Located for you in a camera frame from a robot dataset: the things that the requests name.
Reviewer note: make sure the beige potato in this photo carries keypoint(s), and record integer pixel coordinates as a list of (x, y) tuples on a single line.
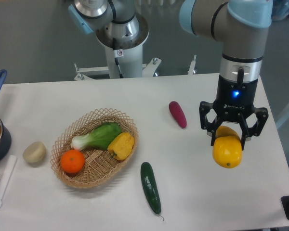
[(34, 152)]

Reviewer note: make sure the woven wicker basket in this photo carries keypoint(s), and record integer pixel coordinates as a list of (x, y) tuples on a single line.
[(99, 166)]

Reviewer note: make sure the dark green cucumber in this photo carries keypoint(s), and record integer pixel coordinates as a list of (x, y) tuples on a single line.
[(150, 188)]

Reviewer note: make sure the orange mandarin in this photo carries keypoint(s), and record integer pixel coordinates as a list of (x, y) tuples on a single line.
[(72, 161)]

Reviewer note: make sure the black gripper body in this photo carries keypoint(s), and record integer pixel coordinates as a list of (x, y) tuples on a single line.
[(234, 98)]

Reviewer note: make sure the purple sweet potato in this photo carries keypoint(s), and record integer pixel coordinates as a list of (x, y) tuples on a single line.
[(178, 114)]

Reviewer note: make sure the white rolled cloth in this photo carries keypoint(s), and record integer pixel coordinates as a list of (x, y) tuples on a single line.
[(6, 175)]

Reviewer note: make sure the yellow mango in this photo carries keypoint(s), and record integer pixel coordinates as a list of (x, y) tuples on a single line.
[(227, 149)]

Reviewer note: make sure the blue plastic bag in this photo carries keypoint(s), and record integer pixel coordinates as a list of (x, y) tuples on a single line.
[(280, 10)]

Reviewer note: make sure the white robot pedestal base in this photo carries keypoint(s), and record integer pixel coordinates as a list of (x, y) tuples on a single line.
[(123, 45)]

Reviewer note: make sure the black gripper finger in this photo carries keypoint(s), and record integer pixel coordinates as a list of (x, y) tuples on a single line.
[(247, 132), (210, 127)]

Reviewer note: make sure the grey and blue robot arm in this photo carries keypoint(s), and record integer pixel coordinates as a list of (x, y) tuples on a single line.
[(240, 25)]

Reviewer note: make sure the green bok choy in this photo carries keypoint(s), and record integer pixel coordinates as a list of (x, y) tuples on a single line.
[(99, 138)]

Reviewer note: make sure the yellow bell pepper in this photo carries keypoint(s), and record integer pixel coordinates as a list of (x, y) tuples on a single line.
[(121, 147)]

